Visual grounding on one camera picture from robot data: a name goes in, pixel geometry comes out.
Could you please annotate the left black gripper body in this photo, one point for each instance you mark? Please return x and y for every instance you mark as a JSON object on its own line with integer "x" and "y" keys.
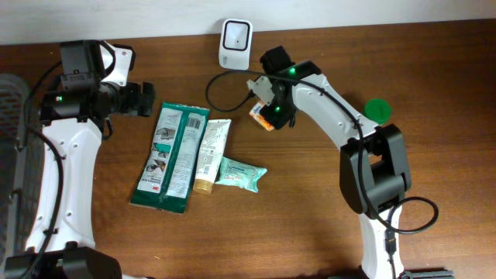
{"x": 132, "y": 98}

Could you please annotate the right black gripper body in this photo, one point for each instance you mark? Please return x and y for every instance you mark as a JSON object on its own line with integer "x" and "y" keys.
{"x": 280, "y": 109}

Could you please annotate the small orange white box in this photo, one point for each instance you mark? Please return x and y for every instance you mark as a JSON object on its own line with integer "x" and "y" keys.
{"x": 255, "y": 114}

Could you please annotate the green white 3M pouch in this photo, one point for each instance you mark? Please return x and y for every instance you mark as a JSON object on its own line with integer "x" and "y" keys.
{"x": 167, "y": 177}

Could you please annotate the white Pantene conditioner tube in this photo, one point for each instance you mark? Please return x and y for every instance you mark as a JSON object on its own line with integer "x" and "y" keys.
{"x": 210, "y": 154}

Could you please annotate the teal wet wipes pack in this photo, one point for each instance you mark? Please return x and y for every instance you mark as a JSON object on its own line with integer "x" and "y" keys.
{"x": 241, "y": 175}

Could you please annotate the green lid glass jar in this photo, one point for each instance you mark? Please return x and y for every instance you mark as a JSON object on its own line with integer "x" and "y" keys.
{"x": 377, "y": 110}

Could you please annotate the left black and white arm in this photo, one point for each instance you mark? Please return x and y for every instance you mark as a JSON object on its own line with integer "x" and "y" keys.
{"x": 75, "y": 118}

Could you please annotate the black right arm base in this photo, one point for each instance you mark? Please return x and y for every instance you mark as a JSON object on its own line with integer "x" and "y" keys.
{"x": 408, "y": 274}

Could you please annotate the right black and white arm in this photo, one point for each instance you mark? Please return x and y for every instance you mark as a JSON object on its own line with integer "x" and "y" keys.
{"x": 374, "y": 174}

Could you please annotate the white barcode scanner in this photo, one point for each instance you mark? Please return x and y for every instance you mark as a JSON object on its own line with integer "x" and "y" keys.
{"x": 235, "y": 44}

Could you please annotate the grey plastic mesh basket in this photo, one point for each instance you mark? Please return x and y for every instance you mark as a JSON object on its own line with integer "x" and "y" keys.
{"x": 20, "y": 169}

